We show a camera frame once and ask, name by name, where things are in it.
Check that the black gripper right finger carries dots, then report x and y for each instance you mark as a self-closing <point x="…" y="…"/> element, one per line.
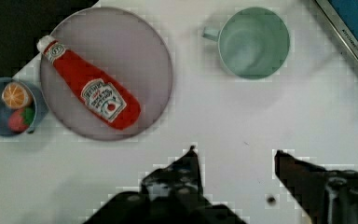
<point x="327" y="196"/>

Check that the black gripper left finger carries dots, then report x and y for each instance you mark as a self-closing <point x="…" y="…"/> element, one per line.
<point x="170" y="195"/>

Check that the red ketchup bottle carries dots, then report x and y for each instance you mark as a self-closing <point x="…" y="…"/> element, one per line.
<point x="102" y="95"/>

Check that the light green mug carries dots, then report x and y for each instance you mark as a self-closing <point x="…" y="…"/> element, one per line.
<point x="253" y="43"/>

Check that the toy strawberry in bowl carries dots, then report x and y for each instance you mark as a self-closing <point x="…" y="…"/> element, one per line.
<point x="21" y="120"/>

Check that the toy orange slice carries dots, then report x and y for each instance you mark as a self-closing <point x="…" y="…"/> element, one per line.
<point x="16" y="96"/>

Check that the small blue bowl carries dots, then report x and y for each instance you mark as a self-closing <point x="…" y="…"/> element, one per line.
<point x="38" y="105"/>

